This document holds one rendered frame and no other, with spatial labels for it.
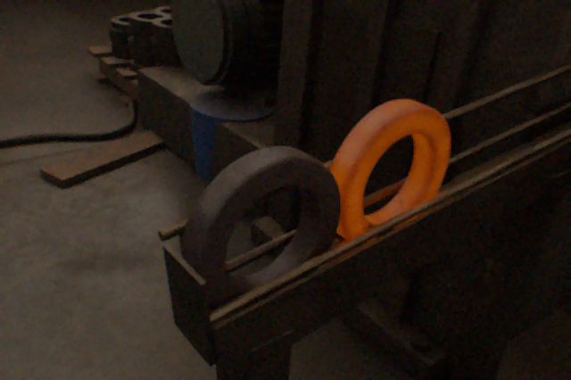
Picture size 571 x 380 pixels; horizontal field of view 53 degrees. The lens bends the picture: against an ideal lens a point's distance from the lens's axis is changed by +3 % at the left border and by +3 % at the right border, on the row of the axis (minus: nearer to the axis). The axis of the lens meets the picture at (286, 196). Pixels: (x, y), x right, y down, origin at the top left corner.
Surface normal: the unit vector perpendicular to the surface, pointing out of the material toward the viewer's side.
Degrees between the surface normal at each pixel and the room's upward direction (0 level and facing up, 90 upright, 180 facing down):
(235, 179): 31
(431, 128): 90
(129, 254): 0
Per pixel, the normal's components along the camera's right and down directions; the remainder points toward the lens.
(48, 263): 0.09, -0.87
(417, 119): 0.62, 0.43
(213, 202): -0.55, -0.36
